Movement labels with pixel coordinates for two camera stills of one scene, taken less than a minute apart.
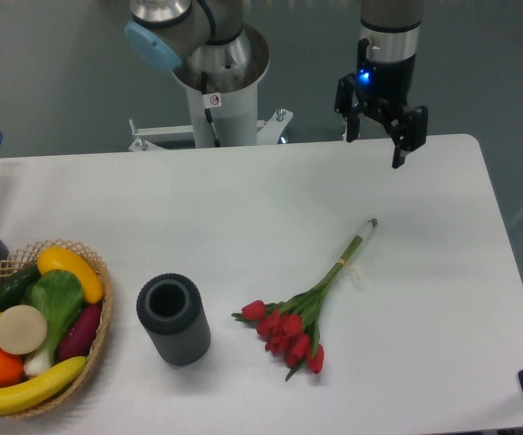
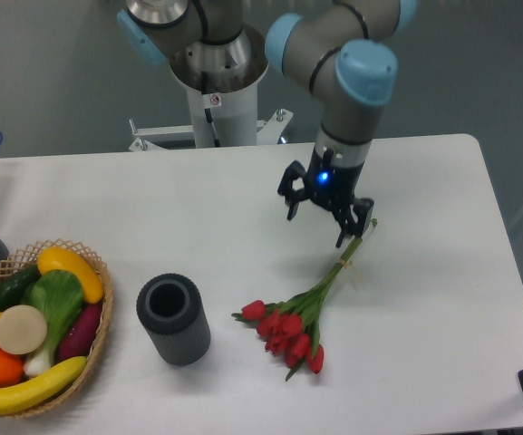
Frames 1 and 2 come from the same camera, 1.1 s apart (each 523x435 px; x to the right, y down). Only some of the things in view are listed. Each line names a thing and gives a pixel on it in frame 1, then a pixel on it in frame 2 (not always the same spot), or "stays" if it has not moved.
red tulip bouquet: [289, 327] stays
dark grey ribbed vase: [170, 309] stays
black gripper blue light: [383, 87] -> [332, 187]
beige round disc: [21, 329] stays
